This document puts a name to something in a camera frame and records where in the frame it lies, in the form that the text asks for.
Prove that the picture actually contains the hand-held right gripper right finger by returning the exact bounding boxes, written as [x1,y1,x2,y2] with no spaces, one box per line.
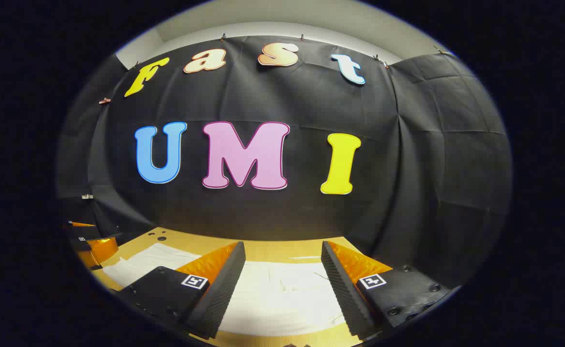
[321,240,460,339]

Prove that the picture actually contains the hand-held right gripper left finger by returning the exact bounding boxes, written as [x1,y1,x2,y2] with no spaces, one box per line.
[118,241,247,340]

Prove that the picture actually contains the white jeans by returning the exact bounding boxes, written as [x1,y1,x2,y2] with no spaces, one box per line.
[102,242,348,337]

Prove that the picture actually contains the black backdrop cloth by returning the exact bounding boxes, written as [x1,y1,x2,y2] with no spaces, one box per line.
[56,35,513,290]

